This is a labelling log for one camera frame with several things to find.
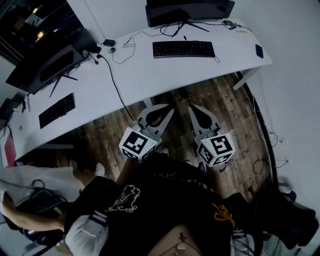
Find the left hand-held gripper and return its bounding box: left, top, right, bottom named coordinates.
left=118, top=103, right=175, bottom=165

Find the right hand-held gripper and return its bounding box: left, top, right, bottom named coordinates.
left=187, top=104, right=236, bottom=168

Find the black computer keyboard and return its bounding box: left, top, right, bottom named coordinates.
left=152, top=40, right=216, bottom=60

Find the person's left forearm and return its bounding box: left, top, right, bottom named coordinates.
left=116, top=157, right=141, bottom=186

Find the another person's forearm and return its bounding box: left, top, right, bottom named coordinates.
left=1, top=191, right=66, bottom=232

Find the person's right forearm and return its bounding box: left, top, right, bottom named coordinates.
left=204, top=164, right=226, bottom=199

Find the compact black keyboard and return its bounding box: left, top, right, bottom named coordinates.
left=38, top=92, right=76, bottom=130

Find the white desk leg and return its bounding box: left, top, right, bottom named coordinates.
left=232, top=67, right=262, bottom=91

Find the person's black printed t-shirt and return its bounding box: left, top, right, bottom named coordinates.
left=64, top=152, right=251, bottom=256

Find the black monitor with thin stand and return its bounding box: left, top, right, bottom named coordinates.
left=145, top=0, right=236, bottom=38

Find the translucent white plastic cover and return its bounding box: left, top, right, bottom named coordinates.
left=0, top=165, right=82, bottom=210

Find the large black curved monitor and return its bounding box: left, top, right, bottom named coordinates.
left=5, top=44, right=86, bottom=98

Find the black office chair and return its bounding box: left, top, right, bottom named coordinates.
left=224, top=189, right=320, bottom=251

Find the white garment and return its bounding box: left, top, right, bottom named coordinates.
left=64, top=214, right=110, bottom=256

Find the red panel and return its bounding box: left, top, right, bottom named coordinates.
left=4, top=133, right=17, bottom=168

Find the thick black gripper cable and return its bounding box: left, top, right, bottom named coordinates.
left=96, top=53, right=137, bottom=123

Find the black floor cable strip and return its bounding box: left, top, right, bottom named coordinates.
left=236, top=71, right=279, bottom=187

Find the thin black floor cable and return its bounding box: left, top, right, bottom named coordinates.
left=251, top=131, right=289, bottom=175

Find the black monitor cable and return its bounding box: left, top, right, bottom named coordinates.
left=159, top=21, right=181, bottom=38

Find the black white striped strap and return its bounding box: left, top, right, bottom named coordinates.
left=88, top=209, right=109, bottom=227

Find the person's pendant necklace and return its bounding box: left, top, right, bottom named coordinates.
left=172, top=231, right=198, bottom=256

